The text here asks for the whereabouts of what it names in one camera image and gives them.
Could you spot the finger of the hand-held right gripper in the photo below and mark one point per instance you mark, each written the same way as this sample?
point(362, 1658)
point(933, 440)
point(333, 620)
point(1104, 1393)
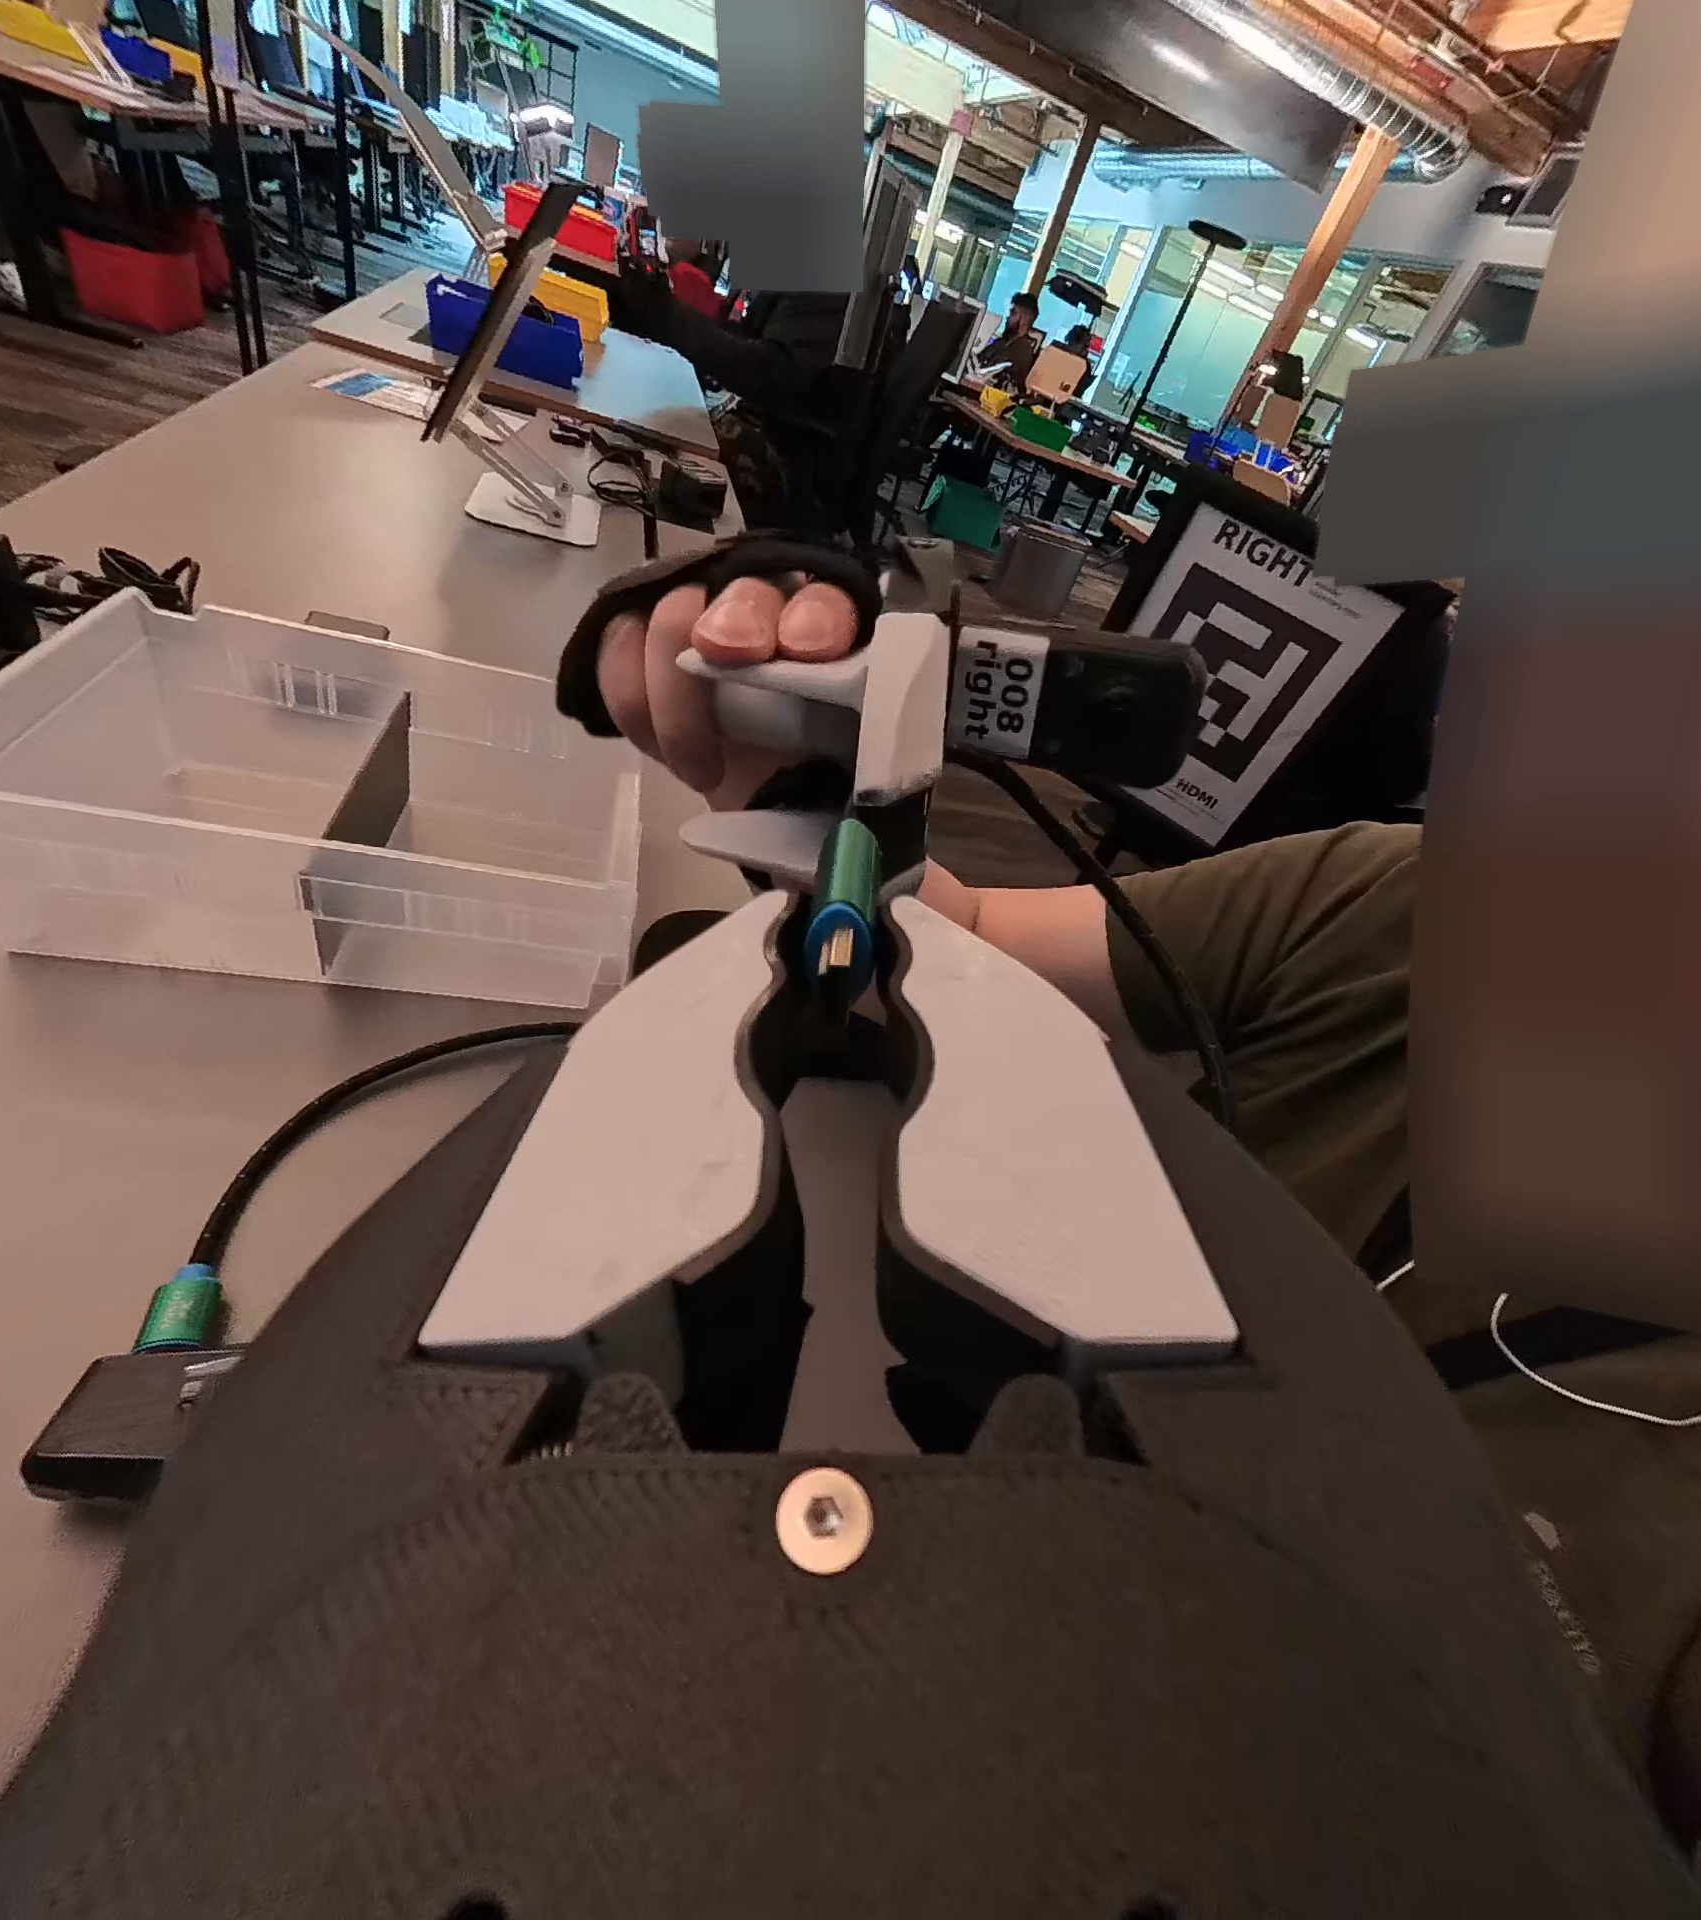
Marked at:
point(907, 704)

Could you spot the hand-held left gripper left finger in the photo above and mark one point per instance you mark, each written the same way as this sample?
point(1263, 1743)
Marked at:
point(611, 1171)

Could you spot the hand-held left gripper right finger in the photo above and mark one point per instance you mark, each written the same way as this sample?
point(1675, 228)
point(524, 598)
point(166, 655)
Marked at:
point(1062, 1171)

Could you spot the black HDMI switch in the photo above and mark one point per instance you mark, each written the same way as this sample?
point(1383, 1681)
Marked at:
point(100, 1418)

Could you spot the clear plastic bin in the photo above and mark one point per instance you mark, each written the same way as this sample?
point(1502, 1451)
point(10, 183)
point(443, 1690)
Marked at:
point(115, 841)

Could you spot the person's right hand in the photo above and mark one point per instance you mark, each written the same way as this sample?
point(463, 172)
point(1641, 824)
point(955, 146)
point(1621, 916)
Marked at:
point(663, 674)

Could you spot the grey metal bucket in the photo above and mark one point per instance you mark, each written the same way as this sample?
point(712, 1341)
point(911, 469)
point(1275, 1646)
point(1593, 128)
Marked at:
point(1043, 571)

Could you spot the green bag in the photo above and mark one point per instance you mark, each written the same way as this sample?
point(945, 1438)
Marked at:
point(964, 518)

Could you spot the green storage bin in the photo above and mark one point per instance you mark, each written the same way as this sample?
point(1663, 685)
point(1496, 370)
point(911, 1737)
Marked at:
point(1043, 430)

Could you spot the black power brick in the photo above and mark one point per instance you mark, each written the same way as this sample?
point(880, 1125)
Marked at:
point(690, 488)

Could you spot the silver folding stand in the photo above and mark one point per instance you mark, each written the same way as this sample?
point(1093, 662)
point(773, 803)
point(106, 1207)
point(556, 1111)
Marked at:
point(527, 503)

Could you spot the black floor lamp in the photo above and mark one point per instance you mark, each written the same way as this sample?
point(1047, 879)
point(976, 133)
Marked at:
point(1209, 234)

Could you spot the yellow storage bin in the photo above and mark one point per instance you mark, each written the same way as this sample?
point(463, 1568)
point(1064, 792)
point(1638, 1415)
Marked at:
point(583, 309)

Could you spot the blue storage bin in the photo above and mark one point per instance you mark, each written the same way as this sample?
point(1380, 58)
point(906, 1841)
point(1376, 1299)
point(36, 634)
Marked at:
point(490, 338)

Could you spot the red storage bin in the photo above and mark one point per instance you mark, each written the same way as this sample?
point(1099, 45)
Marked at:
point(574, 224)

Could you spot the blue white leaflet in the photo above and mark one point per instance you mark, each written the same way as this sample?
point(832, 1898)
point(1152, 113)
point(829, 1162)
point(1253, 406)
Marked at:
point(370, 392)

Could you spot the person's olive clothing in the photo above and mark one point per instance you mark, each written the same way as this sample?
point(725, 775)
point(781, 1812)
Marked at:
point(1689, 1500)

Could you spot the red plastic crate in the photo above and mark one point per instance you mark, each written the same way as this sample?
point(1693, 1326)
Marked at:
point(131, 284)

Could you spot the wooden post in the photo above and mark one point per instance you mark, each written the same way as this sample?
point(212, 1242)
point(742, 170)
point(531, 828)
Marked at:
point(1329, 224)

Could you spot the silver air duct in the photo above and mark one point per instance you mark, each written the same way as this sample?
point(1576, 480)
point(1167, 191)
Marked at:
point(1376, 120)

